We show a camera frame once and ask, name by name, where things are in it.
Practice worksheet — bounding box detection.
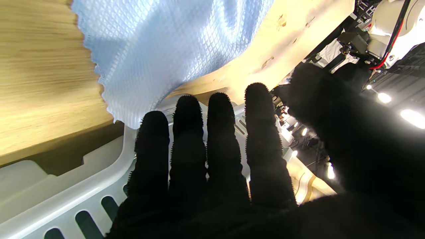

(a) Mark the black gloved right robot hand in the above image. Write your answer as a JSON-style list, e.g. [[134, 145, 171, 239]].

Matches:
[[105, 62, 425, 239]]

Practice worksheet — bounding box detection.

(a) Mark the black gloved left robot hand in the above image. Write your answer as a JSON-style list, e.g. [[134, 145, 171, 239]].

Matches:
[[334, 61, 373, 94]]

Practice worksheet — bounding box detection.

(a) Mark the blue cleaning cloth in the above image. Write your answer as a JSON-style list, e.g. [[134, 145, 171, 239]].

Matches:
[[71, 0, 274, 130]]

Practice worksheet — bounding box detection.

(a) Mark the light blue plastic dish basket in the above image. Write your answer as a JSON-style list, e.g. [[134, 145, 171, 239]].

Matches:
[[0, 101, 296, 239]]

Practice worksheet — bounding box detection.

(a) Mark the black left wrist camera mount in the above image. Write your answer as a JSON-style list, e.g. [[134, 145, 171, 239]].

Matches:
[[324, 28, 377, 72]]

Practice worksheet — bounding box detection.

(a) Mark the red black left arm cable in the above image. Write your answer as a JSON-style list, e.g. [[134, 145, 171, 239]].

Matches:
[[369, 0, 412, 70]]

